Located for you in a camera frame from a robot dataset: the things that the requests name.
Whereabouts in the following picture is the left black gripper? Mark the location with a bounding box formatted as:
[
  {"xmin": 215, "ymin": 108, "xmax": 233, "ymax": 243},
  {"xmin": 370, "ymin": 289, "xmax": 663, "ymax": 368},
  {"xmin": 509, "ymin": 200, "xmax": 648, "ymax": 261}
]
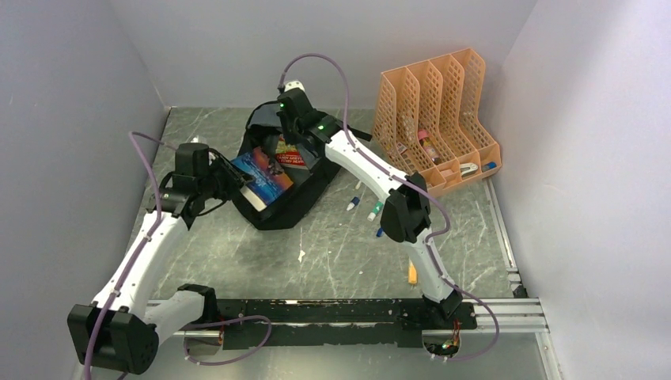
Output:
[{"xmin": 197, "ymin": 151, "xmax": 255, "ymax": 200}]

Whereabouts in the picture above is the blue orange paperback book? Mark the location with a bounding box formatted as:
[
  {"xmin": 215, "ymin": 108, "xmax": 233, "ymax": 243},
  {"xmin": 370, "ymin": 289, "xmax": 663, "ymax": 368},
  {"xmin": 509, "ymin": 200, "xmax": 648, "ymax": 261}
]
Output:
[{"xmin": 232, "ymin": 147, "xmax": 294, "ymax": 211}]

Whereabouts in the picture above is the red treehouse book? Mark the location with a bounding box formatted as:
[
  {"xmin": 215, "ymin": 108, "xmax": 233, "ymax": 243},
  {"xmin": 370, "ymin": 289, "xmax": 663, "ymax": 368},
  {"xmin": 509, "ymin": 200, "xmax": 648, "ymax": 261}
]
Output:
[{"xmin": 275, "ymin": 135, "xmax": 308, "ymax": 169}]

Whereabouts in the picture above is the black student backpack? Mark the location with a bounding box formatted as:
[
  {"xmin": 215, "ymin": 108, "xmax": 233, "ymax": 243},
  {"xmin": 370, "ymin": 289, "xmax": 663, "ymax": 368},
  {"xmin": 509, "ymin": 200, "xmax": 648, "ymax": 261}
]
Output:
[{"xmin": 233, "ymin": 101, "xmax": 341, "ymax": 230}]

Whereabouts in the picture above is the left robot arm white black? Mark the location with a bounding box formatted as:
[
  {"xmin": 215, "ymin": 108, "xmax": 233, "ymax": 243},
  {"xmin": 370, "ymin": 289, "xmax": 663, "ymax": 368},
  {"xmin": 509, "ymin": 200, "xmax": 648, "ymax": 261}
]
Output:
[{"xmin": 67, "ymin": 142, "xmax": 253, "ymax": 379}]

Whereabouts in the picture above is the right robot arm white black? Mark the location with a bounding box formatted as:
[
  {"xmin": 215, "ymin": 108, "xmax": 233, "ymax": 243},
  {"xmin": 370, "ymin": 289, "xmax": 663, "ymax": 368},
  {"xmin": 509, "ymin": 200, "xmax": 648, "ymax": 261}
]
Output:
[{"xmin": 277, "ymin": 84, "xmax": 463, "ymax": 328}]

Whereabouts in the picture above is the blue white marker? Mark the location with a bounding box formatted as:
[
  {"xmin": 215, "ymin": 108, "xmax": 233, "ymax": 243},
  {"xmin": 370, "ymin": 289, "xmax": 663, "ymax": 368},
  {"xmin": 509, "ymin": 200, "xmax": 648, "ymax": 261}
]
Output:
[{"xmin": 346, "ymin": 197, "xmax": 360, "ymax": 211}]

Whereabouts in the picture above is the green capped white marker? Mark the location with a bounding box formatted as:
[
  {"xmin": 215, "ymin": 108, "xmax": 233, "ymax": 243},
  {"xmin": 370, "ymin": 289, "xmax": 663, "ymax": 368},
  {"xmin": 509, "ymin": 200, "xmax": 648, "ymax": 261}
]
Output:
[{"xmin": 367, "ymin": 201, "xmax": 384, "ymax": 222}]

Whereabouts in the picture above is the pink capped bottle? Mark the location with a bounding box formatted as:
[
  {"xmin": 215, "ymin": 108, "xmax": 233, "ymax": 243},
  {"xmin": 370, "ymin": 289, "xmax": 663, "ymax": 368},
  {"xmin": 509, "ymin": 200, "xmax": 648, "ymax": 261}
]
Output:
[{"xmin": 417, "ymin": 129, "xmax": 441, "ymax": 165}]

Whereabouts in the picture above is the orange plastic file organizer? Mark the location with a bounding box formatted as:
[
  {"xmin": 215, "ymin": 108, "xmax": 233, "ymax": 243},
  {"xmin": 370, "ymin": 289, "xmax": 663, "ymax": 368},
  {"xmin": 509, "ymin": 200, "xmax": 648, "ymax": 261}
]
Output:
[{"xmin": 372, "ymin": 48, "xmax": 502, "ymax": 197}]

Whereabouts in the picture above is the silver stapler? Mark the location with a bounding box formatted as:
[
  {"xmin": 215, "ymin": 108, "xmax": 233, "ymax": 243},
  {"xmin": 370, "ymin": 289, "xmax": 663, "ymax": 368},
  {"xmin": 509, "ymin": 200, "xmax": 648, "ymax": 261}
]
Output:
[{"xmin": 460, "ymin": 162, "xmax": 479, "ymax": 178}]

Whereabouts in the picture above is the yellow highlighter marker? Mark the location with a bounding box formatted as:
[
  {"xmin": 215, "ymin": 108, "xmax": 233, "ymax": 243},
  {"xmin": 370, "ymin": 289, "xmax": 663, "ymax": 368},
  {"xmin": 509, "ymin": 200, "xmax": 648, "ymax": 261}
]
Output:
[{"xmin": 408, "ymin": 261, "xmax": 418, "ymax": 285}]

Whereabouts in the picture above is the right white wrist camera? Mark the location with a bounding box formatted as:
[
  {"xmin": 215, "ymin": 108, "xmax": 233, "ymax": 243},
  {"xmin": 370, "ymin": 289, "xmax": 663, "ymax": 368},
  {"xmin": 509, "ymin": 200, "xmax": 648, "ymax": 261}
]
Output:
[{"xmin": 282, "ymin": 80, "xmax": 305, "ymax": 92}]

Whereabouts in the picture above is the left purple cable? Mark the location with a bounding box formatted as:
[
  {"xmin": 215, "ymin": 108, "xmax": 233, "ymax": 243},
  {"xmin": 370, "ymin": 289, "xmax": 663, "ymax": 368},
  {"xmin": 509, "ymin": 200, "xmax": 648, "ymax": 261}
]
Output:
[{"xmin": 83, "ymin": 131, "xmax": 274, "ymax": 380}]

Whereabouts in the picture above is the purple cable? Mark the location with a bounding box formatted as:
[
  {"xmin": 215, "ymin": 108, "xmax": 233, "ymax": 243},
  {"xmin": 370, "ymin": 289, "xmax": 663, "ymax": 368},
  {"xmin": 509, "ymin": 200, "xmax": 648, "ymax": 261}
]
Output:
[
  {"xmin": 83, "ymin": 131, "xmax": 274, "ymax": 380},
  {"xmin": 278, "ymin": 53, "xmax": 501, "ymax": 363}
]

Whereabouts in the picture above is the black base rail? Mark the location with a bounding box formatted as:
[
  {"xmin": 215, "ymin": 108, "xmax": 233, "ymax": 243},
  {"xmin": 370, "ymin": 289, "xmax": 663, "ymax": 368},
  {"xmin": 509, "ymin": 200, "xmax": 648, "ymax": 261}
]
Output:
[{"xmin": 218, "ymin": 298, "xmax": 478, "ymax": 350}]

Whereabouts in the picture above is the aluminium frame rail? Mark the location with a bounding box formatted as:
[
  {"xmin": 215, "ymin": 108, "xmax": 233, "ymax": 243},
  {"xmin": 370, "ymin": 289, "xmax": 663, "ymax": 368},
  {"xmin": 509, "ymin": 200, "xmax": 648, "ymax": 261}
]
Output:
[{"xmin": 146, "ymin": 298, "xmax": 549, "ymax": 336}]

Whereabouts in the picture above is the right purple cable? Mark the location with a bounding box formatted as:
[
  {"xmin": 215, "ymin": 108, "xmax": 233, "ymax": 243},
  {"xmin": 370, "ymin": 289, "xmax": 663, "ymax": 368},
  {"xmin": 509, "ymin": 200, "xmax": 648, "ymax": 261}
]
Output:
[{"xmin": 278, "ymin": 53, "xmax": 501, "ymax": 363}]

